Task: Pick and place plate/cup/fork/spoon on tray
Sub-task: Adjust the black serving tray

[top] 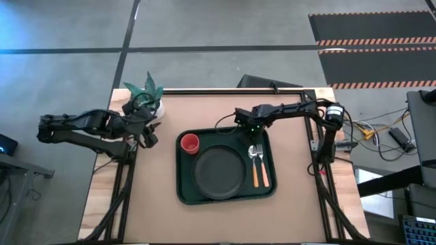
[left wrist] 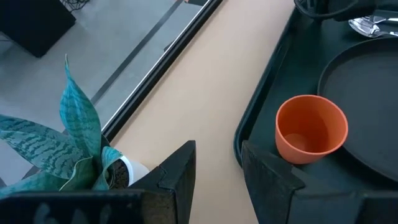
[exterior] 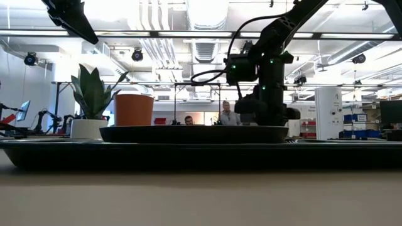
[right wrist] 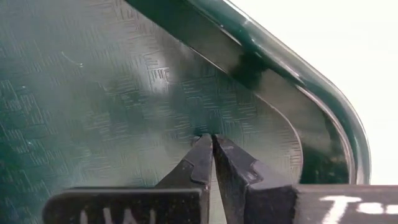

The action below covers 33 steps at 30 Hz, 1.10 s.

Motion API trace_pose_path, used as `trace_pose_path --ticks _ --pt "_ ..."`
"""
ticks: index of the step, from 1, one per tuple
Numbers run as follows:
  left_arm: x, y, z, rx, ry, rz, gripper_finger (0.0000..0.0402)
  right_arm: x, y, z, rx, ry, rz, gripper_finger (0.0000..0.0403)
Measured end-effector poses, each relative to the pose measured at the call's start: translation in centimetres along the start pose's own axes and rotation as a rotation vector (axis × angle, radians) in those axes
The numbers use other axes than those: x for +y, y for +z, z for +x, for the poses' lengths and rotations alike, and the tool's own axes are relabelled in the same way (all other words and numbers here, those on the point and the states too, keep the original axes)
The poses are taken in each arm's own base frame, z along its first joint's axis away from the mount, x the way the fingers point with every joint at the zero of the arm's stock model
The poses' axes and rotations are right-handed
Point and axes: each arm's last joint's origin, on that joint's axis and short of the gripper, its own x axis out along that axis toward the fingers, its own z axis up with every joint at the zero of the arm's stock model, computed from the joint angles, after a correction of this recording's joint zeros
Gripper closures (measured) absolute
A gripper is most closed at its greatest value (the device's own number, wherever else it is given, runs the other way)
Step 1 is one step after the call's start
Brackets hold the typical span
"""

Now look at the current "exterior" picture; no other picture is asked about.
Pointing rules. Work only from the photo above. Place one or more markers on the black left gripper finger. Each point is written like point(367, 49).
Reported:
point(73, 22)

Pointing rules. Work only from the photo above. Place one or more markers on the dark grey round plate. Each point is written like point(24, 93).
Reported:
point(194, 134)

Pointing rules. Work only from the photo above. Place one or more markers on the dark green plastic tray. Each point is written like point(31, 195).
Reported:
point(201, 157)

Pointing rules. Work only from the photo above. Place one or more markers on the orange plastic cup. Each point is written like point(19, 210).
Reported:
point(133, 110)

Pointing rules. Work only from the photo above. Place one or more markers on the black background robot arm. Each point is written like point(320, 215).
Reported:
point(56, 120)

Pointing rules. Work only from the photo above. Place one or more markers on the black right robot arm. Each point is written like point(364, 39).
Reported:
point(282, 28)

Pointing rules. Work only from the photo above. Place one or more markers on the person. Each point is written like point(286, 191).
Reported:
point(188, 120)
point(229, 117)

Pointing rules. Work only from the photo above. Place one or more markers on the white column cabinet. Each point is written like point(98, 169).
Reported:
point(328, 119)

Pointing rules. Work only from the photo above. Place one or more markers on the snake plant in white pot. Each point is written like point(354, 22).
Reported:
point(91, 94)

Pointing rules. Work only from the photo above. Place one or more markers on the black-legged standing desk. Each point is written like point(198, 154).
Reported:
point(57, 97)

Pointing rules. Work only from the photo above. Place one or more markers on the blue bin with white label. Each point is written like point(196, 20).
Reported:
point(355, 117)

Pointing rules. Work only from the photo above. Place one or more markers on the blue storage bin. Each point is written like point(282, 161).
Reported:
point(364, 134)

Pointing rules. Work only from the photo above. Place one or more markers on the tilted screen with blue glow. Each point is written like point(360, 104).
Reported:
point(24, 110)

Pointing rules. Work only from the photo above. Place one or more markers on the red storage bin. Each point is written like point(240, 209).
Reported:
point(160, 121)

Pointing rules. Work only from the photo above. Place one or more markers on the black computer monitor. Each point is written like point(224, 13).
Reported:
point(391, 111)

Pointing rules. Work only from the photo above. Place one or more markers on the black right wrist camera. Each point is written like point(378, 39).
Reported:
point(242, 69)

